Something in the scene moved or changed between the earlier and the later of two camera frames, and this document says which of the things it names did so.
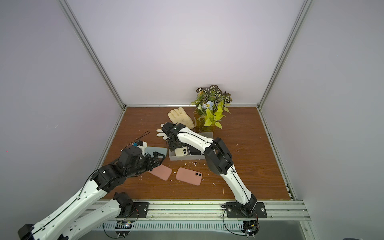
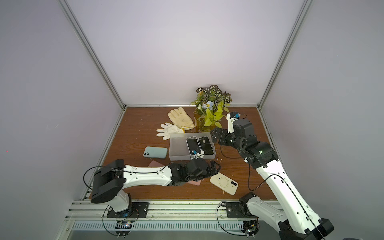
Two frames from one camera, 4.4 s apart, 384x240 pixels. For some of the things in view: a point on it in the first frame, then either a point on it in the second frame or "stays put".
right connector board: [250, 227] stays put
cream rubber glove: [179, 116] stays put
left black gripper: [150, 162] to [213, 171]
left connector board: [123, 228] stays put
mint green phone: [161, 150] stays put
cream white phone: [181, 151] to [225, 183]
